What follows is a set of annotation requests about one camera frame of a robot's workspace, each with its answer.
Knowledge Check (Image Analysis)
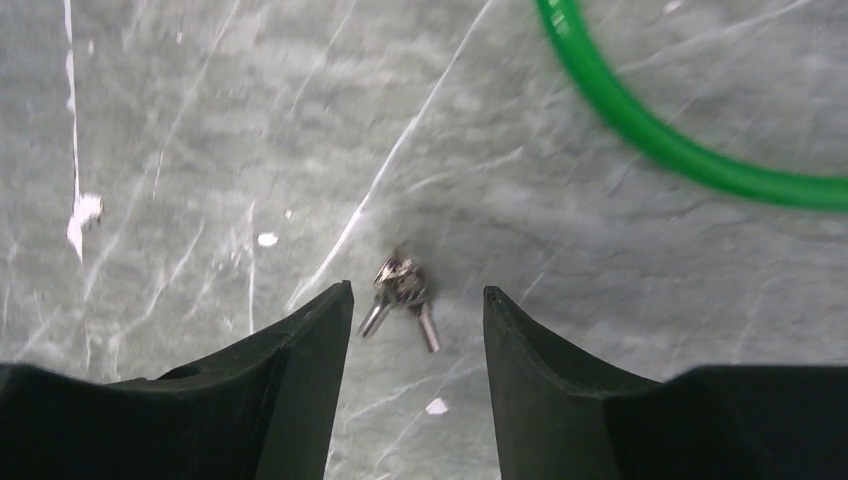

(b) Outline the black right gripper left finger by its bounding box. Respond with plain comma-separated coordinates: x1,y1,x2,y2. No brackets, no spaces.
1,281,354,479

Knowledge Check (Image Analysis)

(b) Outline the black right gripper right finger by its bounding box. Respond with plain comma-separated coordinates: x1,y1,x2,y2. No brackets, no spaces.
483,286,847,479

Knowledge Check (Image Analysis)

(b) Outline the small silver key pair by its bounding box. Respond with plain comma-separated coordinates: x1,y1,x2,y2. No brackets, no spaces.
357,248,441,353

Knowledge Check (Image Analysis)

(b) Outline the green cable lock loop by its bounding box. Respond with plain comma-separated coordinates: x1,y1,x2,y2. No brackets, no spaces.
535,0,847,212

